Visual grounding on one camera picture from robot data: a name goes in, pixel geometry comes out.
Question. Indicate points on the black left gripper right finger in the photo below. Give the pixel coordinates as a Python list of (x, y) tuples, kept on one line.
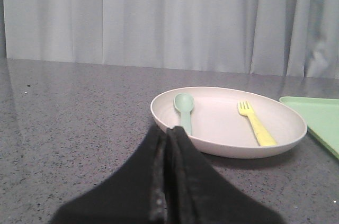
[(197, 193)]

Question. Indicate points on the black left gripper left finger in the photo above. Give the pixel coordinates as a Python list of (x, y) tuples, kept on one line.
[(133, 194)]

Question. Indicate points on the beige round plate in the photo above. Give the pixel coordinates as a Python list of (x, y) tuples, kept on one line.
[(218, 128)]

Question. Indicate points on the yellow plastic fork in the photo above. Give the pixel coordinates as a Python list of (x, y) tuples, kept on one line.
[(262, 135)]

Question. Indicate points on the light green spoon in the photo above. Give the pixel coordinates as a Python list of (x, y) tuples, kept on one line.
[(184, 104)]

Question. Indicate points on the light green tray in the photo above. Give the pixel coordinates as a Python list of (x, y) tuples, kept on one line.
[(321, 116)]

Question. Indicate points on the white curtain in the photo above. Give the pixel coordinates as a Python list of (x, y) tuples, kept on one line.
[(268, 37)]

